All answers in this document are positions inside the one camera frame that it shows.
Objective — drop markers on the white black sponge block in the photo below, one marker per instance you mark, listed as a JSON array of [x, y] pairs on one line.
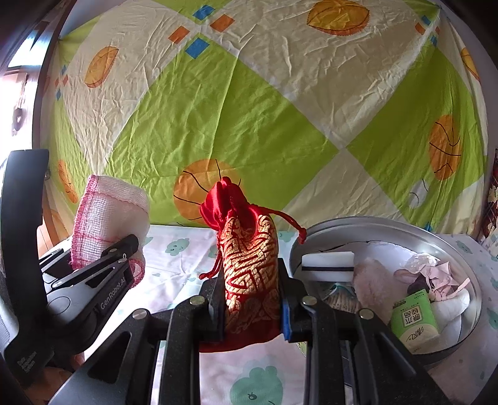
[[331, 267]]

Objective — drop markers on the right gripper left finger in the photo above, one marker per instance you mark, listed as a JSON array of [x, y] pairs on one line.
[[121, 370]]

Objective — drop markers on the pink edged white towel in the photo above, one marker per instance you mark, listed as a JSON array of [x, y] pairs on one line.
[[109, 210]]

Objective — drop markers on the clear plastic wrapper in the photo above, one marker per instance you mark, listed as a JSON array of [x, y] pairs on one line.
[[419, 261]]

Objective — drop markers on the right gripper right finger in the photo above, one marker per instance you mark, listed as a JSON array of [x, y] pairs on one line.
[[351, 357]]

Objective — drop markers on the red embroidered pouch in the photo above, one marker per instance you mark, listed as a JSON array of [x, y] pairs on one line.
[[248, 249]]

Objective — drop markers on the basketball pattern hanging sheet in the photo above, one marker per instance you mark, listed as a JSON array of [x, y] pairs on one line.
[[320, 109]]

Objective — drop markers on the round cookie tin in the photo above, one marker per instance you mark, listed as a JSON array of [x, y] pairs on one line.
[[398, 246]]

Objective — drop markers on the green tissue pack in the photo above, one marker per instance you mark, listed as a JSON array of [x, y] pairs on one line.
[[413, 321]]

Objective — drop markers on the wooden door frame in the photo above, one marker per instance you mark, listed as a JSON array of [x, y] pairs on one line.
[[29, 35]]

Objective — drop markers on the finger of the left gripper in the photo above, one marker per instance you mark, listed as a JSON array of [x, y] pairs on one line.
[[68, 267]]

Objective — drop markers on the pink fluffy puff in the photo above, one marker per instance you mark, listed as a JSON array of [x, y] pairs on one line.
[[376, 288]]

